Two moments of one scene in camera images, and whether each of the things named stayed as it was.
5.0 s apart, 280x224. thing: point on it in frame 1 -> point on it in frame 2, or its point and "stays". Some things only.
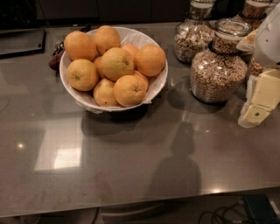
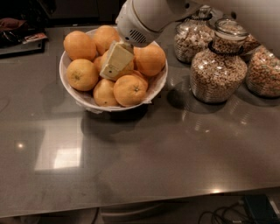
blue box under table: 262,209 stays
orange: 82,74 stays
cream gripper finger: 262,96 -> 118,56
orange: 79,45 stays
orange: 106,37 stays
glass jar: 254,12 -> 248,45
